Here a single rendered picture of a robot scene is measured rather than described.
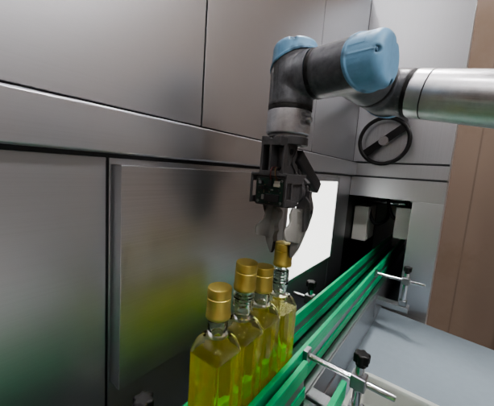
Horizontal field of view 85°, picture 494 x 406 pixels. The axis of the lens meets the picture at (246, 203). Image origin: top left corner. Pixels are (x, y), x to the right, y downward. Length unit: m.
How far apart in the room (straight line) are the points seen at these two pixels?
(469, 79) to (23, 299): 0.63
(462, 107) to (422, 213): 0.90
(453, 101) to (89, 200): 0.52
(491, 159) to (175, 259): 2.63
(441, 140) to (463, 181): 1.52
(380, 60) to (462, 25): 1.07
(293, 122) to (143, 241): 0.30
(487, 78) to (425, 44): 0.97
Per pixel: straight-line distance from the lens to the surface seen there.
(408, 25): 1.50
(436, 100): 0.50
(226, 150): 0.55
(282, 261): 0.51
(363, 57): 0.41
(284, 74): 0.47
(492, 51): 3.02
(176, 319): 0.54
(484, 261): 2.89
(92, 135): 0.40
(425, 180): 1.34
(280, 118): 0.46
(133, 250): 0.43
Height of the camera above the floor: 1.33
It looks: 7 degrees down
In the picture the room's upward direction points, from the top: 4 degrees clockwise
